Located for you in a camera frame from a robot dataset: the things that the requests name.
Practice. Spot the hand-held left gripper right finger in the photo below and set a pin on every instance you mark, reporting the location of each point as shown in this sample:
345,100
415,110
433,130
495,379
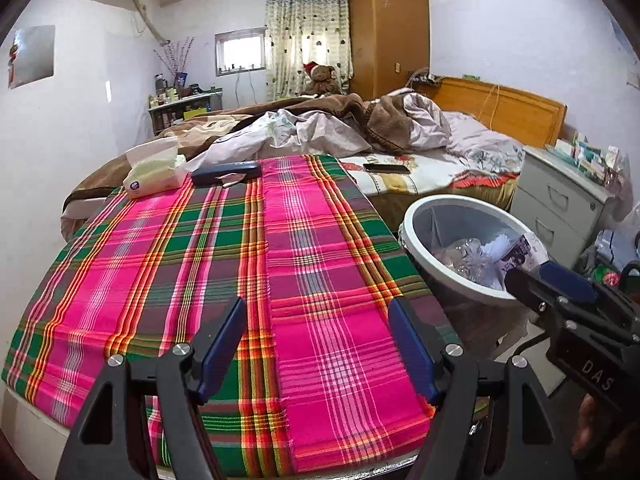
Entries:
410,355

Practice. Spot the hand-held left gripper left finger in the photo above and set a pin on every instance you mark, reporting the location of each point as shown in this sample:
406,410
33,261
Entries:
220,347

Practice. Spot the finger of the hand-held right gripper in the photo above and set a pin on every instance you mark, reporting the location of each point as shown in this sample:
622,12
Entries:
570,280
525,285

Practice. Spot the pink white paper packet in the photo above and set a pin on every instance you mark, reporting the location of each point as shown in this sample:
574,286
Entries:
520,255

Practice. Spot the clear plastic package red label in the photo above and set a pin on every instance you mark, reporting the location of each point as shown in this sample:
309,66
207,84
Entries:
465,260

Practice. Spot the white round trash bin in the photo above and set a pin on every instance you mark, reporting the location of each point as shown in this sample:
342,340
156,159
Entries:
435,225

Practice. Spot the person's right hand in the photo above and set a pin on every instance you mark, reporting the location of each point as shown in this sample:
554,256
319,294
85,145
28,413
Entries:
595,430

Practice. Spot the red green wrapped item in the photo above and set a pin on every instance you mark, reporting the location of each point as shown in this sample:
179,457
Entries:
605,275

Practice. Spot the grey drawer cabinet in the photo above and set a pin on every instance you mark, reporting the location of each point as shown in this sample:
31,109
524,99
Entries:
555,195

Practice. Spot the pink green plaid tablecloth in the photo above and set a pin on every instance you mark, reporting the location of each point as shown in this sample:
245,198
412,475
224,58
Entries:
310,310

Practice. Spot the pile of small boxes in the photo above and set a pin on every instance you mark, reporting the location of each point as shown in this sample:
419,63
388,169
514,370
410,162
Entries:
590,155

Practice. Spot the floral bed sheet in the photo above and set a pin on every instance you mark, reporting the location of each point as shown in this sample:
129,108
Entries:
430,175

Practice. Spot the pale pink floral quilt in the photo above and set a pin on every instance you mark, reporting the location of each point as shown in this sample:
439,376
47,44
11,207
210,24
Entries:
480,140

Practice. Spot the white paper scrap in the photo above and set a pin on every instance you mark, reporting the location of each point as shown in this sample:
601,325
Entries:
232,181

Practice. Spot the wooden bed headboard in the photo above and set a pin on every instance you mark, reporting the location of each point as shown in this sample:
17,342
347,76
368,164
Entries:
520,110

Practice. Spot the dark blue glasses case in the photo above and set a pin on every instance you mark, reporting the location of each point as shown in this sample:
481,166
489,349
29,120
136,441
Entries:
225,170

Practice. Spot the black smartphone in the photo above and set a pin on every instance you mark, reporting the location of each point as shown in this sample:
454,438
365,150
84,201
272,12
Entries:
387,168

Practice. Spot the green white tissue pack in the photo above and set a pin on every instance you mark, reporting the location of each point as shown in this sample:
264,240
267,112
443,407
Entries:
155,175

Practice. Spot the brown blanket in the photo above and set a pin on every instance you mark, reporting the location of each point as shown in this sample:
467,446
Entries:
390,117

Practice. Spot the power strip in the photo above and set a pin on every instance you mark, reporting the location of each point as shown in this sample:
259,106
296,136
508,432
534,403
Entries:
427,79

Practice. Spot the pale lilac duvet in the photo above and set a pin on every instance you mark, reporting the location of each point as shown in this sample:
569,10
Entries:
310,135

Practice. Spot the cluttered white shelf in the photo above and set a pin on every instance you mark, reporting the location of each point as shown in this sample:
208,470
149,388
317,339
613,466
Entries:
185,110

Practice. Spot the teddy bear with red hat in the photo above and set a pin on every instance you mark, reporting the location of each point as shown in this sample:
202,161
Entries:
322,80

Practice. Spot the wooden wardrobe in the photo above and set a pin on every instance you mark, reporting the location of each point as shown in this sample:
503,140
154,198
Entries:
390,30

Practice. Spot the dried branch bouquet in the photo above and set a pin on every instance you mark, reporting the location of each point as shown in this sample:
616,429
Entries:
175,57

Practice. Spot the small window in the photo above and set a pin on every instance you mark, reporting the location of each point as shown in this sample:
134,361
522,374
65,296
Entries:
242,50

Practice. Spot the air conditioner pipe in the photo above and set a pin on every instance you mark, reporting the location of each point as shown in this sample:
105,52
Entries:
150,22

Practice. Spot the patterned curtain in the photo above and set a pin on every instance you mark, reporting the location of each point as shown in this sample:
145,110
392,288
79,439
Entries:
305,25

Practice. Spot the red hanging ornament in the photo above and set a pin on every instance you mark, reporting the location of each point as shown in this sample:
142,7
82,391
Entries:
12,55

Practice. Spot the white wall switch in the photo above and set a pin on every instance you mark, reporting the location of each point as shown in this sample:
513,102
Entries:
633,79

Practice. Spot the silver wall panel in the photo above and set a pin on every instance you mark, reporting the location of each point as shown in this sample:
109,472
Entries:
32,55

